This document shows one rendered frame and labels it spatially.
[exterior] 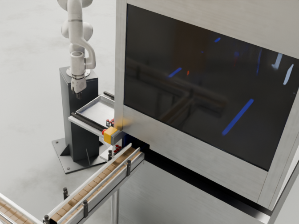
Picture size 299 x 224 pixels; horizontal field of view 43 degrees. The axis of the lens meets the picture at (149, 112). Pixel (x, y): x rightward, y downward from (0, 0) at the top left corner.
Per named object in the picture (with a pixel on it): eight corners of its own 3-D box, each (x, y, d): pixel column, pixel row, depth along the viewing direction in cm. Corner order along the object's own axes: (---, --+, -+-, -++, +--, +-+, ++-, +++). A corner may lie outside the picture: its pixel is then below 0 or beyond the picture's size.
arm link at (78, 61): (85, 68, 246) (70, 68, 244) (85, 50, 238) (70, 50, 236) (86, 74, 239) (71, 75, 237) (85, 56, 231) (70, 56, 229)
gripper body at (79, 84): (76, 80, 238) (77, 94, 244) (87, 73, 245) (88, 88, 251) (68, 75, 241) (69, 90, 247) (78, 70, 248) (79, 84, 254)
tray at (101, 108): (139, 117, 259) (139, 113, 257) (115, 136, 242) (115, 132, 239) (100, 98, 274) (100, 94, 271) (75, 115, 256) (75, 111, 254)
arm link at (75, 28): (93, 21, 241) (95, 69, 245) (68, 21, 238) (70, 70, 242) (94, 19, 232) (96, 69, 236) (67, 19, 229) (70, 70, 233)
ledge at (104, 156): (131, 156, 231) (131, 153, 230) (117, 168, 222) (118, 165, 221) (112, 146, 237) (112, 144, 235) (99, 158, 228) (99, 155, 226)
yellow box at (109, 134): (120, 140, 227) (120, 130, 223) (112, 146, 222) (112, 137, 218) (110, 134, 230) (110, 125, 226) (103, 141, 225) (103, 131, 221)
